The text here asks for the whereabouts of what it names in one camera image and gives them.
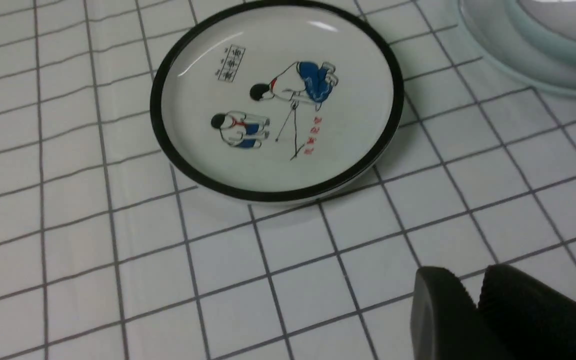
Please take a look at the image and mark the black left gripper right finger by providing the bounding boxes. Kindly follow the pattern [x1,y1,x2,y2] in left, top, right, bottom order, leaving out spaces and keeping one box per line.
[478,264,576,360]

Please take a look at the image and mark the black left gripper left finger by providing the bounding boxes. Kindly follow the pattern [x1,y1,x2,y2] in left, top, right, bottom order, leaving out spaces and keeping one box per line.
[410,266,514,360]

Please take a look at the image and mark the light blue shallow bowl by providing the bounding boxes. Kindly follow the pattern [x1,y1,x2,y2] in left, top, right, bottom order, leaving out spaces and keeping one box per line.
[503,0,576,66]

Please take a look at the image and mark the black rimmed picture plate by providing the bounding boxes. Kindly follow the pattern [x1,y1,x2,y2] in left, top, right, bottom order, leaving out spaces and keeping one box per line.
[150,0,404,205]

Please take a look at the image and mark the light blue large plate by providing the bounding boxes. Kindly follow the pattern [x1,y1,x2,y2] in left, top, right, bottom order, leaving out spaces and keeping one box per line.
[453,0,576,98]

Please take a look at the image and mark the white grid tablecloth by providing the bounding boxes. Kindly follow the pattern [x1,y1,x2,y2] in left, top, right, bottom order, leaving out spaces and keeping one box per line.
[0,0,576,360]

